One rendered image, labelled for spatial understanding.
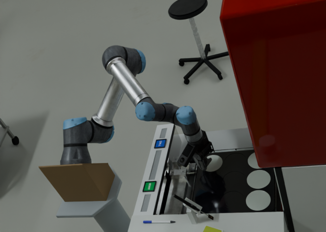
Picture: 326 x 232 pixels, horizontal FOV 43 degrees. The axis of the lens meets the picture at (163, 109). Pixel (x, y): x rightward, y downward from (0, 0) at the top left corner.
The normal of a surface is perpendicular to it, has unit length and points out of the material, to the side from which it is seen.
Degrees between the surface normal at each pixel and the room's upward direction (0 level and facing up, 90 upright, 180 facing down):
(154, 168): 0
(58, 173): 90
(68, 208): 0
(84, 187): 90
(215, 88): 0
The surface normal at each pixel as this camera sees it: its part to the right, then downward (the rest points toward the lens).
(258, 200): -0.31, -0.72
